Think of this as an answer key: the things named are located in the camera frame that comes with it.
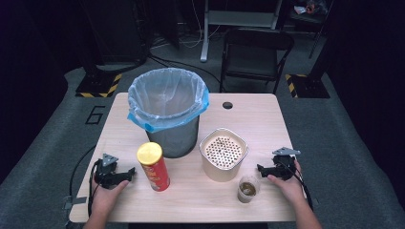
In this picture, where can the red chip can yellow lid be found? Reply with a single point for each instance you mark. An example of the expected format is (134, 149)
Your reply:
(158, 175)

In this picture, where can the translucent blue trash bag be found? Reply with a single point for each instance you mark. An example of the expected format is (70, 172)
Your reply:
(165, 95)

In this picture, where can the black folding chair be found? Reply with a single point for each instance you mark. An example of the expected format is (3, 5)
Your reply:
(251, 63)

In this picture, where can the grey metal trash can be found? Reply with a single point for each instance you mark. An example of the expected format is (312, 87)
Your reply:
(173, 143)

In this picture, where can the small clear cup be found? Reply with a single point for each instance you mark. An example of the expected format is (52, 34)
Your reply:
(247, 191)

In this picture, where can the black cabinet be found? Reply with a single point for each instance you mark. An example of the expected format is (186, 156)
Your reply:
(117, 31)

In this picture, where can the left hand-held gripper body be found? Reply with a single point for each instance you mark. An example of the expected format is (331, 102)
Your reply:
(106, 175)

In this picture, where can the beige container with perforated strainer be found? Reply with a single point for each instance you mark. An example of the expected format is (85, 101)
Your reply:
(219, 173)

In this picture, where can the black yellow striped base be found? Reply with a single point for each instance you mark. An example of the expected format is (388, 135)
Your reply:
(98, 86)
(309, 87)

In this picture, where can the person's left hand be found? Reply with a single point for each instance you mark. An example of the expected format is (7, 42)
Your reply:
(103, 198)

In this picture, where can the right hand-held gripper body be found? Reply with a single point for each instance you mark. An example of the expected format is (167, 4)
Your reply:
(285, 168)

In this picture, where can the person's right hand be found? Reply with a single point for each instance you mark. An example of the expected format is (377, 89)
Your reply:
(291, 189)

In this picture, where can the grey table clamp bracket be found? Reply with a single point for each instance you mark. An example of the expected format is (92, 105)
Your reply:
(76, 201)

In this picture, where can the white desk frame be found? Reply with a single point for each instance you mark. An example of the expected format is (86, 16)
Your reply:
(238, 18)

